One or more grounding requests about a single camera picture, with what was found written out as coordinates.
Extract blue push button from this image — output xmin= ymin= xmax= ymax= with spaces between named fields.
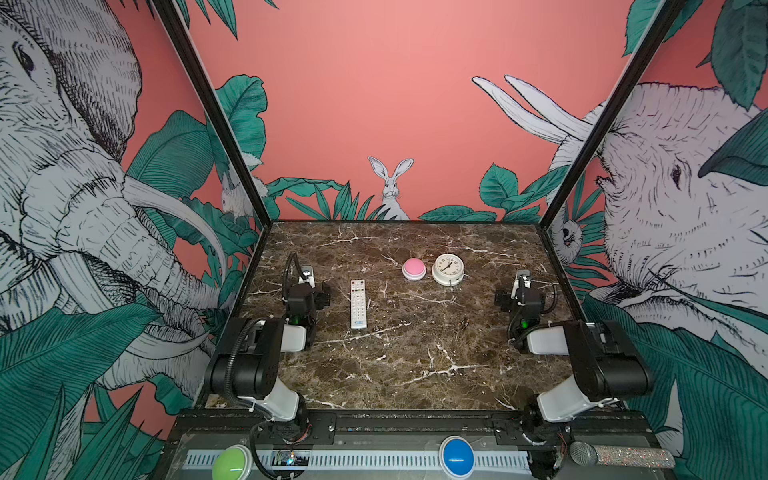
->
xmin=438 ymin=436 xmax=475 ymax=480

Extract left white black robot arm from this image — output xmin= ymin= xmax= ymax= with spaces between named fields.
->
xmin=204 ymin=283 xmax=331 ymax=444

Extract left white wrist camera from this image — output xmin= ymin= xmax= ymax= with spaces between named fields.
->
xmin=299 ymin=265 xmax=316 ymax=288

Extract black front mounting rail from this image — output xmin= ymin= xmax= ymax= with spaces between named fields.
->
xmin=169 ymin=409 xmax=659 ymax=449

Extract glittery silver microphone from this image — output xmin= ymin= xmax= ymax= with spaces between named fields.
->
xmin=569 ymin=441 xmax=676 ymax=469

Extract white round alarm clock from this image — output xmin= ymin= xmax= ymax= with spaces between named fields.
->
xmin=431 ymin=253 xmax=465 ymax=287

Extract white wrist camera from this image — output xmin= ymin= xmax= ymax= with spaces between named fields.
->
xmin=511 ymin=269 xmax=532 ymax=297
xmin=299 ymin=265 xmax=316 ymax=288

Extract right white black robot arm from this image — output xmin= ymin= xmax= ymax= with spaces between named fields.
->
xmin=494 ymin=277 xmax=654 ymax=446

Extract pink push button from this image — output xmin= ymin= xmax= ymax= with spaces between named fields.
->
xmin=402 ymin=258 xmax=426 ymax=281

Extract white remote control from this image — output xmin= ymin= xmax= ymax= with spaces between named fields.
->
xmin=350 ymin=280 xmax=367 ymax=330

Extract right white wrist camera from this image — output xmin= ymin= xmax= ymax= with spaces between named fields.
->
xmin=511 ymin=269 xmax=532 ymax=297

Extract white slotted cable duct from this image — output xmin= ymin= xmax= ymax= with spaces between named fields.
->
xmin=181 ymin=448 xmax=533 ymax=473

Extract green push button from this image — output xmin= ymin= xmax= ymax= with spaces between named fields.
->
xmin=212 ymin=444 xmax=254 ymax=480

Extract small green circuit board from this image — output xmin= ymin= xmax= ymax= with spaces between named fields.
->
xmin=272 ymin=450 xmax=311 ymax=469

